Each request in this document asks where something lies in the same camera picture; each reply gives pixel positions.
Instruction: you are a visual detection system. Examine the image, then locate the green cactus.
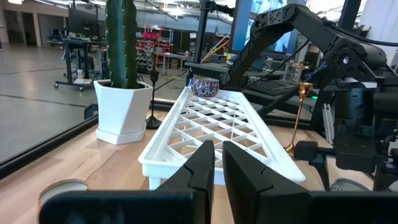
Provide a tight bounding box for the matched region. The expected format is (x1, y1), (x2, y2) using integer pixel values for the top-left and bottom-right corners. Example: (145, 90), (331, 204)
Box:
(104, 0), (139, 90)

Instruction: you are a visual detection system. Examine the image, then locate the white faceted plant pot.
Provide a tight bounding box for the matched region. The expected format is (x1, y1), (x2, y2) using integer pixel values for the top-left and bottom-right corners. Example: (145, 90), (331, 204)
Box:
(93, 79), (154, 146)

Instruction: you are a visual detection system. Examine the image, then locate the black upright post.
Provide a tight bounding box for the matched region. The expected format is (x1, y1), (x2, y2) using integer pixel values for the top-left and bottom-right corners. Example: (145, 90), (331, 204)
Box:
(192, 0), (210, 65)

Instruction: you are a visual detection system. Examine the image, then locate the black wheeled desk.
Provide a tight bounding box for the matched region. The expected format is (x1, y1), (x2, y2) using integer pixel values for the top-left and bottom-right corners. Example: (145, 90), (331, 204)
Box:
(47, 37), (108, 91)

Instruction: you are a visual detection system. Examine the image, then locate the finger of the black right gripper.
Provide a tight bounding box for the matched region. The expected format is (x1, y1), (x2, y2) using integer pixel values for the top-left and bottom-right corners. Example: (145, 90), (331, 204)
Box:
(372, 161), (398, 192)
(294, 139), (336, 191)

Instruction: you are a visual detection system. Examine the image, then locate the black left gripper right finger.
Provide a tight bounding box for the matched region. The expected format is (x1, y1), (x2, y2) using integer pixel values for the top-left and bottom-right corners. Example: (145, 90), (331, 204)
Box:
(223, 141), (398, 224)

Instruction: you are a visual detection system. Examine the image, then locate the white leaning rail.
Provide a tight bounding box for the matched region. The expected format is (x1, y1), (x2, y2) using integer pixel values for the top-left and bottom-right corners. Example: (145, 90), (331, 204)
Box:
(322, 102), (336, 146)

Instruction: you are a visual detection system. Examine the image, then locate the red parts shelf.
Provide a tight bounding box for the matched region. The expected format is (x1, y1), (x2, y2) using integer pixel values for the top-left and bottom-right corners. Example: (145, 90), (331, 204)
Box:
(136, 27), (174, 74)

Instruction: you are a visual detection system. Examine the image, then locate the computer monitor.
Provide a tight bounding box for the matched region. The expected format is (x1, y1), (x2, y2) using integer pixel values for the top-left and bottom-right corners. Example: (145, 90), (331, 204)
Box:
(229, 0), (301, 54)

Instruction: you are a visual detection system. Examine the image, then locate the tall gold candlestick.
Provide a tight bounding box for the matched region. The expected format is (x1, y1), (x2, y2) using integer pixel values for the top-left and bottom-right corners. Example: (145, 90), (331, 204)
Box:
(285, 81), (314, 159)

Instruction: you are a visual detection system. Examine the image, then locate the black aluminium table frame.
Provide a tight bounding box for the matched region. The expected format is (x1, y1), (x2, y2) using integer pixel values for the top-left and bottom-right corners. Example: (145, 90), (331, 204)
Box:
(0, 98), (315, 180)

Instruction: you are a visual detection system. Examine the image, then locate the black rounded frame handle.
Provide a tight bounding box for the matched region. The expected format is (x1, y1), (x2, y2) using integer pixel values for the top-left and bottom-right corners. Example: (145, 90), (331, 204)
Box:
(83, 103), (99, 121)

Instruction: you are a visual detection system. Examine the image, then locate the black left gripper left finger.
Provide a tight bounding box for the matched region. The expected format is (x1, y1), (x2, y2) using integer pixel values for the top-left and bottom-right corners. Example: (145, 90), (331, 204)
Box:
(39, 140), (215, 224)

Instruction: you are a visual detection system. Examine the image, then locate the white lattice shelf rack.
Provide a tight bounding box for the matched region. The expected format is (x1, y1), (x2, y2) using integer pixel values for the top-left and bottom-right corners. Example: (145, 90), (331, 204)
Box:
(138, 86), (307, 191)

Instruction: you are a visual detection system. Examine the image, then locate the black keyboard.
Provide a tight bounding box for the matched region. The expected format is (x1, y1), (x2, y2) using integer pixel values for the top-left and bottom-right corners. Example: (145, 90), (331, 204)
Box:
(248, 79), (302, 97)

